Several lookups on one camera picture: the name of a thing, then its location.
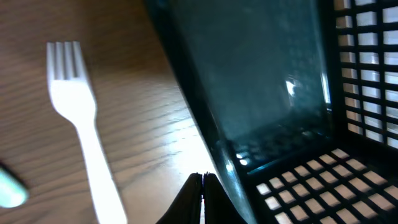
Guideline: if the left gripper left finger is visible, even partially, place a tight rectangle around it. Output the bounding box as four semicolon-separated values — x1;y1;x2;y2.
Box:
156;173;203;224

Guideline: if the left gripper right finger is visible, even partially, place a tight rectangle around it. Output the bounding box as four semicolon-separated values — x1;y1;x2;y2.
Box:
203;173;247;224

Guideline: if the dark green plastic basket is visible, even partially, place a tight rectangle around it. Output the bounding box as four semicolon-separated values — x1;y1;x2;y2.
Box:
145;0;397;223

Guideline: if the white plastic fork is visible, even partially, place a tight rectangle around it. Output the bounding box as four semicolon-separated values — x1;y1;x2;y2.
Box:
47;41;127;224

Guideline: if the light blue plastic fork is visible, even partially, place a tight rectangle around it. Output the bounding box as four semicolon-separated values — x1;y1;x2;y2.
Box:
0;167;29;208

